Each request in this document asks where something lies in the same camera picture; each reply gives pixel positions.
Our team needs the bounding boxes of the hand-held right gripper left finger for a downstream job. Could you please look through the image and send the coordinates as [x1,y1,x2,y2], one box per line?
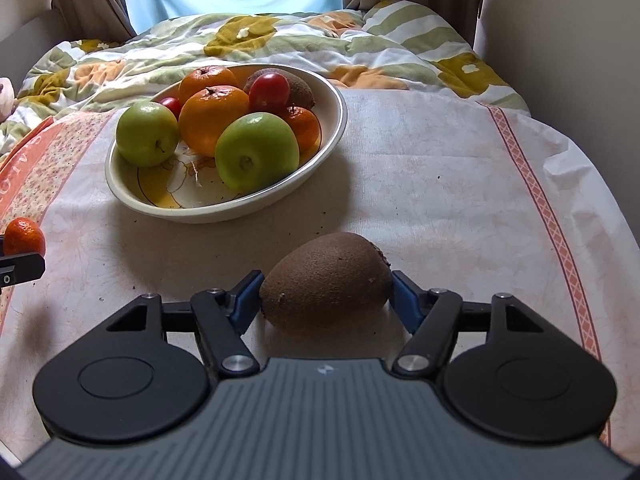
[105,270,265,379]

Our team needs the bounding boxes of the round red tomato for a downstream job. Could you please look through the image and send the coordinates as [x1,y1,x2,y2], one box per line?
[248,72,291,116]

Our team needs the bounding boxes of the small mandarin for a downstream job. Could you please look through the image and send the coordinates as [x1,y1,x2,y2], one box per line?
[280,105,322,158]
[2,217,47,257]

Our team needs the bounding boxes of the green apple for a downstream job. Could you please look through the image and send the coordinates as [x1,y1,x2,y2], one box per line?
[115,100,181,168]
[215,112,301,193]

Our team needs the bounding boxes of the plain brown kiwi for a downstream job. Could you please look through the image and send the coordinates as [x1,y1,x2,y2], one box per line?
[258,232,394,333]

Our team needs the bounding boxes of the mandarin with green stem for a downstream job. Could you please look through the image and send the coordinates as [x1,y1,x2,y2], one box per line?
[178,65,241,106]

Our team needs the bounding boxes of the kiwi with green sticker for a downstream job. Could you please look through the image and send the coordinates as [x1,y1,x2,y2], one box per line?
[243,68,317,111]

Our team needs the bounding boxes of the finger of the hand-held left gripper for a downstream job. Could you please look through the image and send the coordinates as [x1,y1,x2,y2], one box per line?
[0,234,47,291]

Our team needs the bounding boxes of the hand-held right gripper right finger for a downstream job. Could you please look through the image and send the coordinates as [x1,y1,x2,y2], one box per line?
[391,270,546,376]

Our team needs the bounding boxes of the floral green yellow quilt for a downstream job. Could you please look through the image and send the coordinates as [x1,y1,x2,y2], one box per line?
[0,0,531,156]

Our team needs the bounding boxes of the cream bowl with duck print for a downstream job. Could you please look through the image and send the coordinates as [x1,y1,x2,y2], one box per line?
[104,63,349,224]

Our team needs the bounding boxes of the white pink floral tablecloth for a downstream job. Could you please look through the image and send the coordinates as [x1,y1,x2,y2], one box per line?
[0,87,640,461]

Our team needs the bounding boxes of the pink soft object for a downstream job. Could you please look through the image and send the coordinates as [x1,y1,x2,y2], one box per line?
[0,77,16,123]

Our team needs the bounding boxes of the large orange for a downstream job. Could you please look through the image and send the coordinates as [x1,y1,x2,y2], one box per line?
[178,85,251,158]

